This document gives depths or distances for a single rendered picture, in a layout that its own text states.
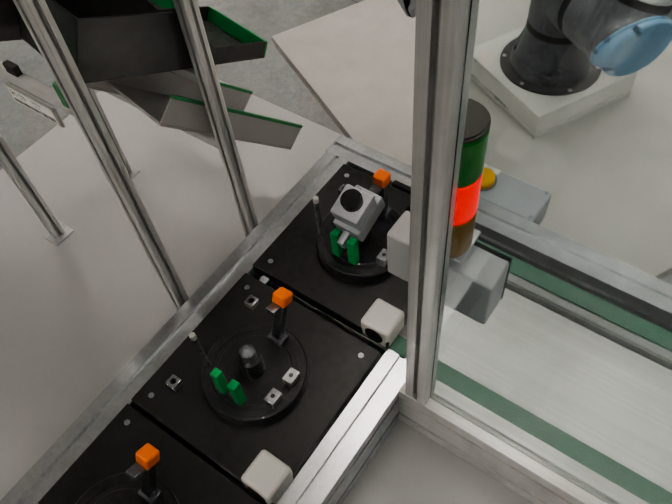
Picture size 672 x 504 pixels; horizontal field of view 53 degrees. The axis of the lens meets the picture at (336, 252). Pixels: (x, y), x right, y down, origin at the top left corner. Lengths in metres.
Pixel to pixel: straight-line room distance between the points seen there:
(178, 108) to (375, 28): 0.74
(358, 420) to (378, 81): 0.77
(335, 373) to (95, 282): 0.49
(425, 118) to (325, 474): 0.51
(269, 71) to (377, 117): 1.55
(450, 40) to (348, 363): 0.56
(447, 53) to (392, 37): 1.10
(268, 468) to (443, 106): 0.52
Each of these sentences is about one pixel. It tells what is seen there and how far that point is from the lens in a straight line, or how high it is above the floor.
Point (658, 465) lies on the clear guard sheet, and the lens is 0.74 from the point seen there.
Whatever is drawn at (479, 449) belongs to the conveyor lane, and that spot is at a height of 0.93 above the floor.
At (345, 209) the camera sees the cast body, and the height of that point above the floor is 1.09.
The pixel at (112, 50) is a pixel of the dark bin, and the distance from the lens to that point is 0.82.
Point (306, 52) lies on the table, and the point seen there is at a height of 0.86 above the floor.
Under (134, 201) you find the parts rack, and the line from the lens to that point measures 0.87.
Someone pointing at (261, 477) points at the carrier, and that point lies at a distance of 0.84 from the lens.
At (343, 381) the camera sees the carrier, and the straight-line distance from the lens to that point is 0.89.
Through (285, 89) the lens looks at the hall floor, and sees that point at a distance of 2.76.
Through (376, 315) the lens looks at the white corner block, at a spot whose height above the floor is 0.99.
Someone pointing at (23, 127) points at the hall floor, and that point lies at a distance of 2.97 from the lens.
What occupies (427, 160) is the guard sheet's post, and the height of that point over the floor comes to 1.40.
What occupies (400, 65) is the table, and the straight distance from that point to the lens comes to 1.46.
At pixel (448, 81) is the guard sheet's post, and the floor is 1.49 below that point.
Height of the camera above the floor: 1.78
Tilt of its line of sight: 54 degrees down
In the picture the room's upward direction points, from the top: 7 degrees counter-clockwise
